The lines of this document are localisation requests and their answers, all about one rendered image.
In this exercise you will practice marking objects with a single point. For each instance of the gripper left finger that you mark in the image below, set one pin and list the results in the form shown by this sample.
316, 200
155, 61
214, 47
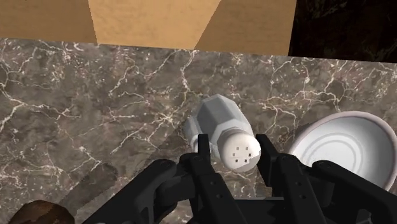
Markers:
173, 189

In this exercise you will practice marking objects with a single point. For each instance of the white salt shaker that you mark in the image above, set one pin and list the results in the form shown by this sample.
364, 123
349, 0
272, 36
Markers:
224, 130

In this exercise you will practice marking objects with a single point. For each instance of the brown round object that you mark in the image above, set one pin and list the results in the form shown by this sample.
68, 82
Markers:
40, 214

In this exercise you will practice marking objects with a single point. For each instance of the white bowl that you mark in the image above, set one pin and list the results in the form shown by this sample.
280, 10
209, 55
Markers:
347, 145

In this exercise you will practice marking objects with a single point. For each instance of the wooden cabinet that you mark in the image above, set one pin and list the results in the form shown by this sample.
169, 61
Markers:
149, 21

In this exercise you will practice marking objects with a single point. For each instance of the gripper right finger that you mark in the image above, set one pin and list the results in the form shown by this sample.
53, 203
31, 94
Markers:
313, 186

